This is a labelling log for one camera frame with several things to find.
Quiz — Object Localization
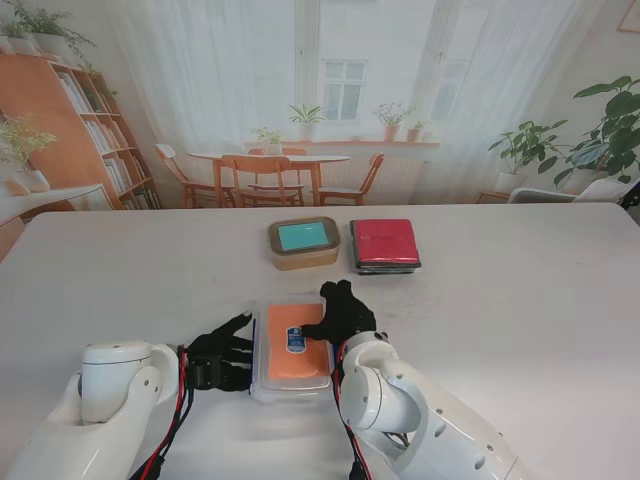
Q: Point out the brown kraft paper container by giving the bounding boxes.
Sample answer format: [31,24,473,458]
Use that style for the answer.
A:
[266,215,343,272]

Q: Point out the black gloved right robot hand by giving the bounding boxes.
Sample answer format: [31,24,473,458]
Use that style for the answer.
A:
[298,279,379,346]

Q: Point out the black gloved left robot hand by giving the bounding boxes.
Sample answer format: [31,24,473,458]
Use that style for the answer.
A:
[184,310,255,394]

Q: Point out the red black arm cable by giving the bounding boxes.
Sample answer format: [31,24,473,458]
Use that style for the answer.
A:
[333,342,374,480]
[132,349,196,480]

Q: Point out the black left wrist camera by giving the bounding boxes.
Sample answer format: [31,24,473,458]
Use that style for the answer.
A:
[187,355,224,390]

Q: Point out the clear lid with teal label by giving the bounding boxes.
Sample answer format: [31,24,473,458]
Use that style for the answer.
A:
[267,215,343,255]

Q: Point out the clear lid with orange label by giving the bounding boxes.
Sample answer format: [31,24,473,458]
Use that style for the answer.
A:
[262,301,334,389]

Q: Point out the black plastic tray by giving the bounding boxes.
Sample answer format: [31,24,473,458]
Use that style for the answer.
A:
[348,218,424,277]

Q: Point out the clear container with blue clips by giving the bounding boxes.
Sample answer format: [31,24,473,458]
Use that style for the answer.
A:
[248,299,337,405]

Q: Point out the printed room backdrop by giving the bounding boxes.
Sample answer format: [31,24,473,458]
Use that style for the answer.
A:
[0,0,640,221]

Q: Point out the black stand clamp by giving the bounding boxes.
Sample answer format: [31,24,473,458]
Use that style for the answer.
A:
[621,180,640,214]

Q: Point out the red black left arm cable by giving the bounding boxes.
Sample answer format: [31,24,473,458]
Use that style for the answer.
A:
[132,349,196,480]

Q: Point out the red black right arm cable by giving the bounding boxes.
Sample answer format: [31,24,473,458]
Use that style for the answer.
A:
[333,342,374,480]

